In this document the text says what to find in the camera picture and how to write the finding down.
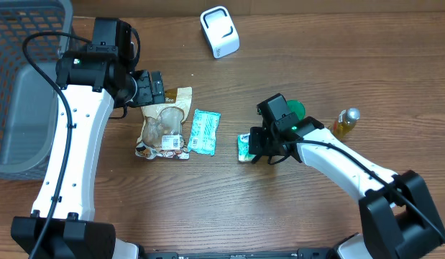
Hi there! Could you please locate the Kleenex tissue pocket pack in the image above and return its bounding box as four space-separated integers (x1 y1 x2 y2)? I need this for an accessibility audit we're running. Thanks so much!
237 133 255 163

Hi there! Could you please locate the brown Pantree snack pouch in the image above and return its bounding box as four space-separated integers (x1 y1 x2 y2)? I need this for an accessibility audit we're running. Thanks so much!
135 87 193 160

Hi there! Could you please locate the green lid jar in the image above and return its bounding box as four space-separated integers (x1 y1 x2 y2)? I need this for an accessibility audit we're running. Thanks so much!
287 100 306 120

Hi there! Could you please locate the mint green wipes pack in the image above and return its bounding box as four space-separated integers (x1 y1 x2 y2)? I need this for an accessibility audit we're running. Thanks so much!
188 109 221 155

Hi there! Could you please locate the yellow oil bottle silver cap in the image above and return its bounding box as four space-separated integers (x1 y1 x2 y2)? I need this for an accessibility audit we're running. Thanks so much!
329 107 360 140

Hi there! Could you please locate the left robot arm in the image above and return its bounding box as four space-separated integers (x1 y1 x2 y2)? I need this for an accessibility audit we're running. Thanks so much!
11 17 165 258

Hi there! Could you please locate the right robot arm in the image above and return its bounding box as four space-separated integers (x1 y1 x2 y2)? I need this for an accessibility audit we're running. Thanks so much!
249 94 445 259

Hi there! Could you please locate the white barcode scanner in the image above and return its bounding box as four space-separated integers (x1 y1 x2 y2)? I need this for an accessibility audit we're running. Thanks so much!
200 6 240 59

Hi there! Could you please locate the grey plastic mesh basket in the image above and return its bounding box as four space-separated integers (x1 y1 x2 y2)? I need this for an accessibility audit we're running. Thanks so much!
0 0 73 180

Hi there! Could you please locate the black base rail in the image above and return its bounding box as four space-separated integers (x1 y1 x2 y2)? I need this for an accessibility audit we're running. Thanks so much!
139 246 339 259

